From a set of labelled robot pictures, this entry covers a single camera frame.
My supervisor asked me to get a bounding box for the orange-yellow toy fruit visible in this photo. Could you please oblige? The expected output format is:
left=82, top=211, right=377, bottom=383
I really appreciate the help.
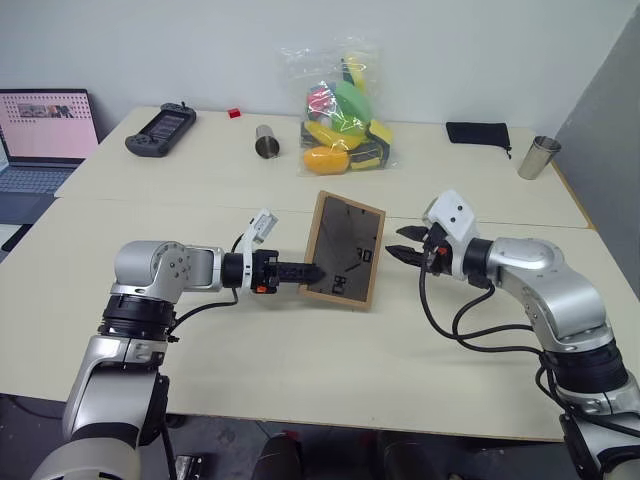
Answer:
left=303, top=144, right=351, bottom=177

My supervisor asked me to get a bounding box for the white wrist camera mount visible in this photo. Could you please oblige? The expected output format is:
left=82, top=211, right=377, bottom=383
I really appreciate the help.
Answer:
left=420, top=189, right=482, bottom=276
left=234, top=208, right=280, bottom=292

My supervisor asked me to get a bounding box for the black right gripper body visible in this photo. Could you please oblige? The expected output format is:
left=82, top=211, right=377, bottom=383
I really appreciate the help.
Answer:
left=421, top=223, right=455, bottom=277

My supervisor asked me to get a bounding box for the clear plastic bag of toys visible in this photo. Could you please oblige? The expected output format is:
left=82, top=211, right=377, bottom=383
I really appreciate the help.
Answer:
left=278, top=43, right=397, bottom=180

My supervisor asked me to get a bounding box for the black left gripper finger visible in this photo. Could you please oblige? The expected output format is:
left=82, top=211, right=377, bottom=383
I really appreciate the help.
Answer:
left=277, top=261, right=326, bottom=276
left=277, top=272, right=328, bottom=291

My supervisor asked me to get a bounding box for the green toy fruit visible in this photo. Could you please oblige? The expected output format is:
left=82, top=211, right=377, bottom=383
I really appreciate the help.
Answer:
left=333, top=80, right=374, bottom=125

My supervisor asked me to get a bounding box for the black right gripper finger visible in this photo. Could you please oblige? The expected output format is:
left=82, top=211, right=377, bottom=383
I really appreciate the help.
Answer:
left=395, top=225, right=432, bottom=245
left=384, top=244, right=429, bottom=270

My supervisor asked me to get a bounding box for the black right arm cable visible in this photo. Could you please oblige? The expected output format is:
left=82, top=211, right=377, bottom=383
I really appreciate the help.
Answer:
left=418, top=267, right=554, bottom=357

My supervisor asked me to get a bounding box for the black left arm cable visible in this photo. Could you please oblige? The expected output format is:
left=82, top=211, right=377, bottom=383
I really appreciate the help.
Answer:
left=168, top=234, right=241, bottom=344

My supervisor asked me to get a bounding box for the steel cup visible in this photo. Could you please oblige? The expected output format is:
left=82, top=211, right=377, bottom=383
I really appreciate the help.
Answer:
left=253, top=124, right=282, bottom=161
left=516, top=134, right=563, bottom=181

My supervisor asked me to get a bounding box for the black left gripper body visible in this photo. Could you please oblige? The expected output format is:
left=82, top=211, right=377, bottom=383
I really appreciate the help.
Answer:
left=249, top=248, right=282, bottom=297

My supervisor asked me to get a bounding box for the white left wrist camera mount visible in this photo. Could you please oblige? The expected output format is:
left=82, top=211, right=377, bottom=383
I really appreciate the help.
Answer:
left=234, top=208, right=280, bottom=292

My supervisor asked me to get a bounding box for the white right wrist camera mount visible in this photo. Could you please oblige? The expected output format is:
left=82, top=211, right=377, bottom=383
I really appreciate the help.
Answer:
left=420, top=189, right=482, bottom=276

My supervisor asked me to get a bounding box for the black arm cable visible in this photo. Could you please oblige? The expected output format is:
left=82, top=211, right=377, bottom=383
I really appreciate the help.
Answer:
left=168, top=234, right=241, bottom=344
left=418, top=267, right=554, bottom=357

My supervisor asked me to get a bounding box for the dark rounded shape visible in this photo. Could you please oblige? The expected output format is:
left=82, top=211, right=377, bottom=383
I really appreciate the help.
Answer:
left=256, top=432, right=304, bottom=480

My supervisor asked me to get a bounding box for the black handheld game controller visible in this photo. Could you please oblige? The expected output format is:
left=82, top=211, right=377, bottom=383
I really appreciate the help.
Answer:
left=124, top=101, right=198, bottom=158

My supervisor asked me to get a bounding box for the black fabric pouch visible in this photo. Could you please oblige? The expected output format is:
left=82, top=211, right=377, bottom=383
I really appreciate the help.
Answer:
left=445, top=121, right=513, bottom=160

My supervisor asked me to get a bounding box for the wooden framed square clock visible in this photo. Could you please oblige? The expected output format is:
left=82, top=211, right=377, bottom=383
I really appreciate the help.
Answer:
left=297, top=189, right=388, bottom=313

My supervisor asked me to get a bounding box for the grey partition panel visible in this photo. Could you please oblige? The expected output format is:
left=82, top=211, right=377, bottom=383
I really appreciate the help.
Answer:
left=551, top=8, right=640, bottom=304

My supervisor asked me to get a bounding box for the grey laptop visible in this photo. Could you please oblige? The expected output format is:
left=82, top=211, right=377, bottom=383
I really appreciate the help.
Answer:
left=0, top=88, right=102, bottom=254

